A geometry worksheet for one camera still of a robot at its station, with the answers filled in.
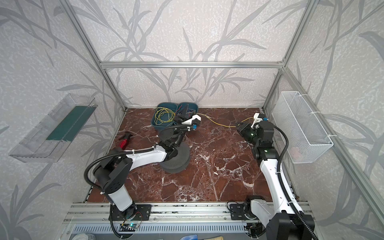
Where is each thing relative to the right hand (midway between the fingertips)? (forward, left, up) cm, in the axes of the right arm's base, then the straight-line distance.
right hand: (235, 117), depth 76 cm
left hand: (+5, +23, +6) cm, 25 cm away
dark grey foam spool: (-15, +30, -23) cm, 41 cm away
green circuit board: (-44, +54, -30) cm, 76 cm away
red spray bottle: (+1, +69, -25) cm, 73 cm away
